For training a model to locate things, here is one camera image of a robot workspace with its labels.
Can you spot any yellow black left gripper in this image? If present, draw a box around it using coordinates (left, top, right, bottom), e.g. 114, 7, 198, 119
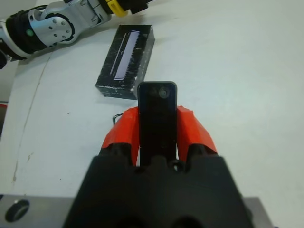
104, 0, 151, 18

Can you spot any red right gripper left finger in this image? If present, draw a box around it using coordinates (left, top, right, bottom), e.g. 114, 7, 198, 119
99, 105, 141, 167

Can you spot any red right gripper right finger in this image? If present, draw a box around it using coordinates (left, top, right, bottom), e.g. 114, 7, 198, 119
175, 105, 218, 165

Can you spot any black slim camera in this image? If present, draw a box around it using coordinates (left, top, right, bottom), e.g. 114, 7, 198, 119
137, 81, 179, 168

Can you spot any black camera box lid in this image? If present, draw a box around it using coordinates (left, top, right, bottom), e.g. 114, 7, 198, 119
95, 24, 156, 100

